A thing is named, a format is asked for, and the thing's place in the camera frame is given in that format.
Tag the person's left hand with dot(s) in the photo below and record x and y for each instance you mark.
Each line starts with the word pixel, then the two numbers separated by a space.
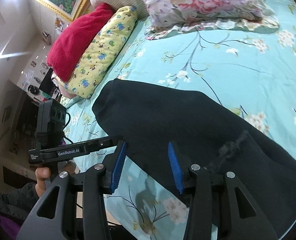
pixel 43 173

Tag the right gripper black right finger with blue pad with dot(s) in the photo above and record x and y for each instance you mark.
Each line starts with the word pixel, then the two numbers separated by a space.
pixel 180 164

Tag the black pants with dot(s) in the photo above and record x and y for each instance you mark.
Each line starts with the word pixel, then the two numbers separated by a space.
pixel 149 116

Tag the purple pink floral pillow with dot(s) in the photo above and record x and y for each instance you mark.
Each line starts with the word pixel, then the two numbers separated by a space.
pixel 172 17

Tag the yellow cartoon print pillow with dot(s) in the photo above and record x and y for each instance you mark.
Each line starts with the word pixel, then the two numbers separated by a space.
pixel 102 51

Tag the red fluffy pillow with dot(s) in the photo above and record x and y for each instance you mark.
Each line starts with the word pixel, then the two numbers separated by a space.
pixel 67 50

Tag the turquoise floral bed sheet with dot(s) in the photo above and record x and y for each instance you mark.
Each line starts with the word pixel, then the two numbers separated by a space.
pixel 251 74

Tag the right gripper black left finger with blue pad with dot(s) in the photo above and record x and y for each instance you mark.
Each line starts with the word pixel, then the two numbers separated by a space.
pixel 114 167

